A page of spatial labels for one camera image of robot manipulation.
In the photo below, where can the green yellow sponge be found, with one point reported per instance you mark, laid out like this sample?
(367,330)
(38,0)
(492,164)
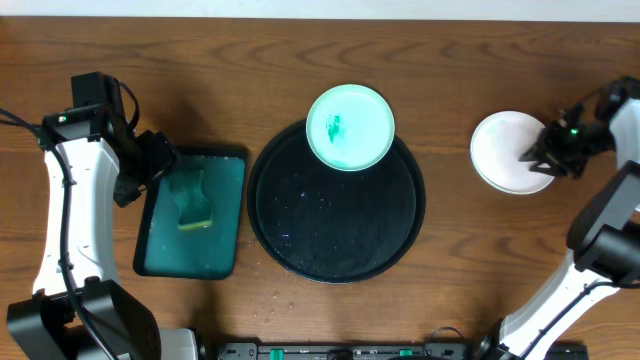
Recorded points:
(194,208)

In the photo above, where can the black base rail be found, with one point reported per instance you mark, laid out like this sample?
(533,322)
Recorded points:
(445,349)

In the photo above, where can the black rectangular sponge tray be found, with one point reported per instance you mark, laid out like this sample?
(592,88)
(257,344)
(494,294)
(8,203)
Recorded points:
(162,250)

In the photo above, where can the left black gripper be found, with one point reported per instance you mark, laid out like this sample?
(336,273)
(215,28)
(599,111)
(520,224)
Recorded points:
(138,178)

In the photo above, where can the round black serving tray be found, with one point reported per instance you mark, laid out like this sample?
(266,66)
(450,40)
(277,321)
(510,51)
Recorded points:
(332,226)

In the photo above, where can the mint green plate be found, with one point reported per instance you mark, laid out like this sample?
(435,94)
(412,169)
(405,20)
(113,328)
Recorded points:
(492,186)
(350,127)

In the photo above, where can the white plate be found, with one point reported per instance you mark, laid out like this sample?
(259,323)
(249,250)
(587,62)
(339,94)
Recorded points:
(500,139)

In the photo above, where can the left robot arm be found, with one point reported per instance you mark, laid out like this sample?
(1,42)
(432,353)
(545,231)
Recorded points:
(95,161)

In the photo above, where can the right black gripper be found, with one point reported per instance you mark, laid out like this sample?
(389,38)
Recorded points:
(553,151)

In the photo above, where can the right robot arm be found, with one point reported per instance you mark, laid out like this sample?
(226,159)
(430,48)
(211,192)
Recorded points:
(602,241)

